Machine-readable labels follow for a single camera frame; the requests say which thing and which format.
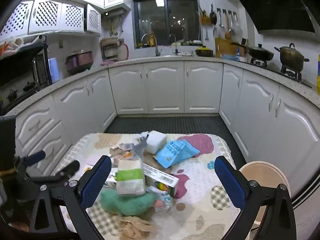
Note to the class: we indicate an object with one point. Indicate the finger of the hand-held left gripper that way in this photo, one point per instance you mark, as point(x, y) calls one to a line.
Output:
point(70, 168)
point(33, 158)

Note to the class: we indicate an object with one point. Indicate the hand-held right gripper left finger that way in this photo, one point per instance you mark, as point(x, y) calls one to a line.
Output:
point(96, 182)

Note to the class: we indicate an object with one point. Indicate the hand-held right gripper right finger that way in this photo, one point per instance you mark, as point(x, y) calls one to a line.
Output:
point(230, 183)

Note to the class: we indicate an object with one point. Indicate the beige plastic bin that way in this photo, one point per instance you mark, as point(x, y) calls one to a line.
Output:
point(262, 177)

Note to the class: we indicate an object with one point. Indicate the green and white packet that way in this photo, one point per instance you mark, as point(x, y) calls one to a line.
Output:
point(131, 178)

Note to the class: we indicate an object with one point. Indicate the green cloth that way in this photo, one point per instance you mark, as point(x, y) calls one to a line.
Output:
point(127, 203)

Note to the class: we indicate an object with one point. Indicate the white paper wrapper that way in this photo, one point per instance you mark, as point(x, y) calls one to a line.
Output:
point(122, 148)

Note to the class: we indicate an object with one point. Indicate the grey foil packet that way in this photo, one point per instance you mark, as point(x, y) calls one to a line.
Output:
point(140, 145)

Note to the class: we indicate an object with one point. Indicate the brown paper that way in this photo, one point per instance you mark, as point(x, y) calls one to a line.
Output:
point(136, 227)

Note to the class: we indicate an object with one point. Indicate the blue packet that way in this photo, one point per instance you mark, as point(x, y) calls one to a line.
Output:
point(175, 153)

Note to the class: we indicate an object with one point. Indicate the white barcode carton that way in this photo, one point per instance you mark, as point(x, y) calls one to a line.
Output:
point(162, 178)

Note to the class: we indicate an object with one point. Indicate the small blue white wrapper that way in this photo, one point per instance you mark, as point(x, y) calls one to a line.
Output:
point(163, 200)

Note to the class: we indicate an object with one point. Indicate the white foam block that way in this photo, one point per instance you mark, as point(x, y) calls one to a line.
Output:
point(156, 141)

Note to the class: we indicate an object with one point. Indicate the patterned blanket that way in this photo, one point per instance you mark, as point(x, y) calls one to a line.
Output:
point(197, 205)

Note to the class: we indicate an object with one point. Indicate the black microwave oven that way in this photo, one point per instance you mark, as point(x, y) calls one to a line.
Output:
point(23, 67)

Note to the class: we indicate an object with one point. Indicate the stack of blue cups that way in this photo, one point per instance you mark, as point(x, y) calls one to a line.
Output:
point(53, 68)

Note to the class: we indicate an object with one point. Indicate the purple rice cooker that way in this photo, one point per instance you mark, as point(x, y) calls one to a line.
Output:
point(79, 61)

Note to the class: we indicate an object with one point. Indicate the white base cabinets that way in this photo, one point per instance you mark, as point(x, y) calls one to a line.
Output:
point(165, 87)

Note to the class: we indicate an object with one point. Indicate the gas stove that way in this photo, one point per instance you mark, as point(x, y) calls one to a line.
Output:
point(290, 73)

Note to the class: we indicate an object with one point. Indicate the dish rack with clay pot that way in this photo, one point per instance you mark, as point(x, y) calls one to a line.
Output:
point(110, 48)

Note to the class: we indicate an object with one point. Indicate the blue and white carton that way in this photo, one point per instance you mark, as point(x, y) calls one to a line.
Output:
point(237, 53)

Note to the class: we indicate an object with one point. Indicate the black pot with yellow lid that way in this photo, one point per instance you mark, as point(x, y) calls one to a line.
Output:
point(203, 51)

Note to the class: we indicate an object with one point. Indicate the black wok with lid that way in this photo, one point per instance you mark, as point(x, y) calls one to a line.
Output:
point(260, 52)

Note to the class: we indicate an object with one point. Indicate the wooden cutting board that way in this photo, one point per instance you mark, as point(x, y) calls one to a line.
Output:
point(225, 47)

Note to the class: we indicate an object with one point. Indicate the brass stockpot with lid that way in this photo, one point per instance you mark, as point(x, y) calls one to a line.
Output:
point(292, 56)

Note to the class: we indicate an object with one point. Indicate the knife block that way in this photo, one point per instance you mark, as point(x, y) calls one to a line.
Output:
point(244, 42)

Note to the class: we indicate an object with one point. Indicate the curved steel faucet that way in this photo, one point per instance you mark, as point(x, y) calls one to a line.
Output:
point(155, 46)

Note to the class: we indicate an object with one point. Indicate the slim steel faucet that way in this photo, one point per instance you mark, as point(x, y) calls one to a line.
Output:
point(175, 45)

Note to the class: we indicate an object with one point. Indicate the yellow bottle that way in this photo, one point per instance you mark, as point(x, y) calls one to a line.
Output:
point(150, 40)

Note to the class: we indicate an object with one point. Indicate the steel strainer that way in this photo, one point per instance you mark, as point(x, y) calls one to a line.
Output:
point(232, 30)

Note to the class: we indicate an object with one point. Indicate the steel skimmer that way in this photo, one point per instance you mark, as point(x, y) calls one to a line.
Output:
point(239, 28)

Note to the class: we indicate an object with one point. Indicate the steel ladle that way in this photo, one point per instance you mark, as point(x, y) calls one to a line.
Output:
point(220, 20)

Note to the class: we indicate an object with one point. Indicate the yellow chopstick holder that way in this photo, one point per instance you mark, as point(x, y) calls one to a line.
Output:
point(205, 19)

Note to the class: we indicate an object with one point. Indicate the small black pan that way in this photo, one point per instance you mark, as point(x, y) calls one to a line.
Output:
point(213, 17)

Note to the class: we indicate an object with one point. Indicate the dark kitchen window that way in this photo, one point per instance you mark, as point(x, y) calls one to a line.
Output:
point(165, 22)

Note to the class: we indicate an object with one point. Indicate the black range hood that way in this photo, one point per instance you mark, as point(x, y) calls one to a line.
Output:
point(275, 5)

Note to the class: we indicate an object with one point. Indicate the white lattice wall cabinet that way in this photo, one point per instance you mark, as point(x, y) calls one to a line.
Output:
point(47, 16)

